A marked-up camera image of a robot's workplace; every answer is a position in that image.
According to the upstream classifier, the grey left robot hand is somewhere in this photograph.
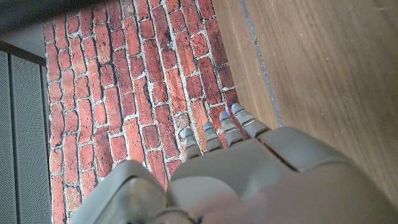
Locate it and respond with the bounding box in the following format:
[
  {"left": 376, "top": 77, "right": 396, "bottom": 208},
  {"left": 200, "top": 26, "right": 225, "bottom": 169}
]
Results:
[{"left": 70, "top": 102, "right": 398, "bottom": 224}]

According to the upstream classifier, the red brick printed backdrop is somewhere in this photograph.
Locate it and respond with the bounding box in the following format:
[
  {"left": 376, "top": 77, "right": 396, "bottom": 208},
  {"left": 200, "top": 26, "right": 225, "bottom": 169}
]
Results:
[{"left": 43, "top": 0, "right": 249, "bottom": 224}]

